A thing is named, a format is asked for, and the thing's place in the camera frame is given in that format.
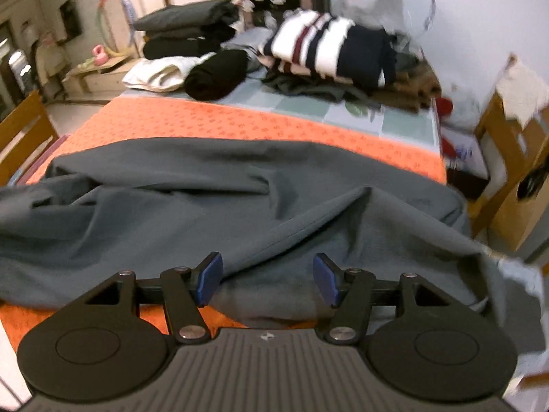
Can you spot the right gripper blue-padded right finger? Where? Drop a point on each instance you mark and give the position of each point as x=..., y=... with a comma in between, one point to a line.
x=349, y=293

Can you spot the white folded garment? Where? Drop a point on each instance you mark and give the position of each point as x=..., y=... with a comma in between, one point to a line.
x=162, y=75

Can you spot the striped navy white sweater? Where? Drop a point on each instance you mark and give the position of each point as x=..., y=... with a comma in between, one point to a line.
x=335, y=47

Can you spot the black rolled garment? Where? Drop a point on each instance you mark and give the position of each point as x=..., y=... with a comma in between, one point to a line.
x=218, y=76

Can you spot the black storage box with items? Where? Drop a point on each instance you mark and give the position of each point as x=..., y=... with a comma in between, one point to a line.
x=465, y=164

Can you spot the brown paper bag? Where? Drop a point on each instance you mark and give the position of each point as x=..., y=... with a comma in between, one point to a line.
x=520, y=226

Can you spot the stack of dark folded clothes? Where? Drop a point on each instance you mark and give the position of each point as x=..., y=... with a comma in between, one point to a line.
x=191, y=30

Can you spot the orange patterned table mat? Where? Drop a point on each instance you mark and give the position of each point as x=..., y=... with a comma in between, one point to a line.
x=154, y=118

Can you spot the dark grey garment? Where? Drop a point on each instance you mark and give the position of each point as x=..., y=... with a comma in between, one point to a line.
x=268, y=207

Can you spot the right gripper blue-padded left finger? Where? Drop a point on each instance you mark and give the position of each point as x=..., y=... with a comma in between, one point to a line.
x=185, y=291

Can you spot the low wooden cabinet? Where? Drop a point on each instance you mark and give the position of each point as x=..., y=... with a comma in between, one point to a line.
x=98, y=83

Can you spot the pink kettlebell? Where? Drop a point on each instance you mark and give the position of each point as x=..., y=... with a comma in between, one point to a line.
x=100, y=56

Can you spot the colourful hula hoop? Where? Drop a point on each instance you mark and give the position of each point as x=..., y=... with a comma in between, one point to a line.
x=114, y=18

